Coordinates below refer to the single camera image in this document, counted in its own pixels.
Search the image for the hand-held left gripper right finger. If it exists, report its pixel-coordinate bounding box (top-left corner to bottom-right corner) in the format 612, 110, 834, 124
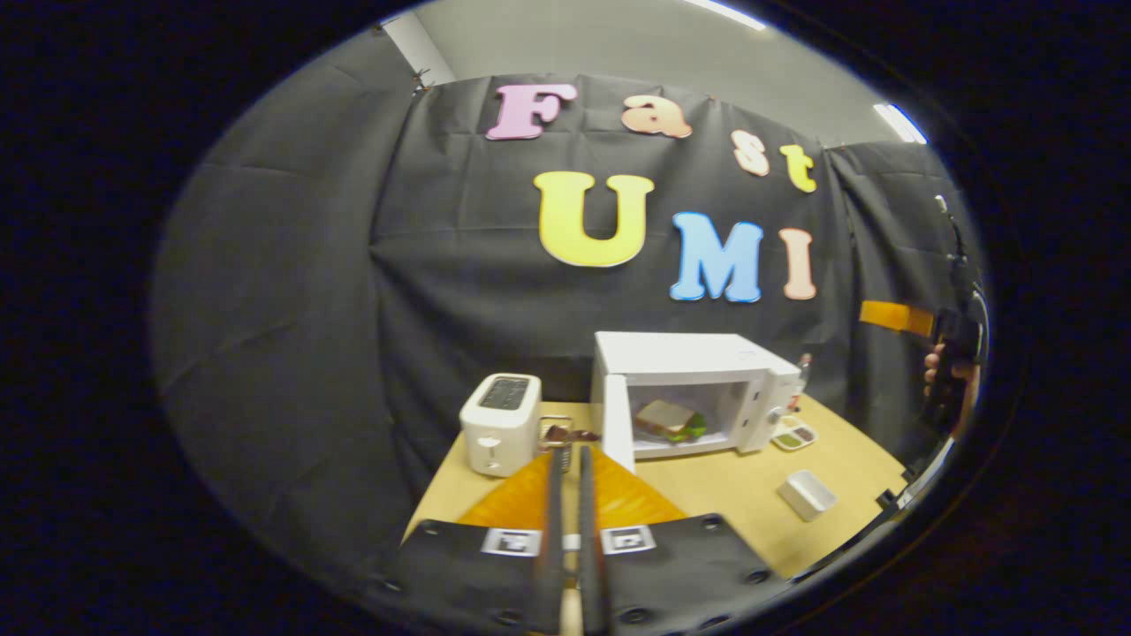
578, 445, 792, 636

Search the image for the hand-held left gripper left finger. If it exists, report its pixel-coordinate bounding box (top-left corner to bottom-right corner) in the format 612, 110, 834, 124
388, 446, 567, 634

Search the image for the lettuce sandwich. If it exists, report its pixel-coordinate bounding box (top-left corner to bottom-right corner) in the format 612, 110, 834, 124
634, 398, 709, 445

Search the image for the white microwave oven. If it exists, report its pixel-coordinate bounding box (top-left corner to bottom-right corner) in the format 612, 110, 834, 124
589, 330, 806, 474

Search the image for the black stand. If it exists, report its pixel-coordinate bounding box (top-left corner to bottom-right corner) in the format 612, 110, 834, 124
935, 194, 983, 306

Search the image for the ribbed glass jar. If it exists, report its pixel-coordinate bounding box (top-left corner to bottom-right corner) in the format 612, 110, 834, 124
538, 414, 603, 474

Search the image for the white cloth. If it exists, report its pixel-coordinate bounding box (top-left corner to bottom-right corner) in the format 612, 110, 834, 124
896, 438, 955, 510

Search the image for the white toaster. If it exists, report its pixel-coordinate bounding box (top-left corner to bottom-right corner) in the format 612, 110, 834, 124
459, 372, 543, 479

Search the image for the divided tray of beans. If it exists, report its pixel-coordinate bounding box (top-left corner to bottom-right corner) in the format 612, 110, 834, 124
770, 421, 819, 452

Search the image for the small ceiling light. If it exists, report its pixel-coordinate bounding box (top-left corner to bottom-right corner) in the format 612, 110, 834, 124
874, 102, 928, 145

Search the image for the white rectangular dish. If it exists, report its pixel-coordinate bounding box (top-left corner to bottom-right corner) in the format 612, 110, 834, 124
777, 469, 839, 523

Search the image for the black backdrop cloth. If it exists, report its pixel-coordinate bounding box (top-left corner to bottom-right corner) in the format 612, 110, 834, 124
150, 26, 986, 584

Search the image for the black frame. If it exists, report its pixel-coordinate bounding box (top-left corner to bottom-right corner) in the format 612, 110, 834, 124
873, 437, 957, 518

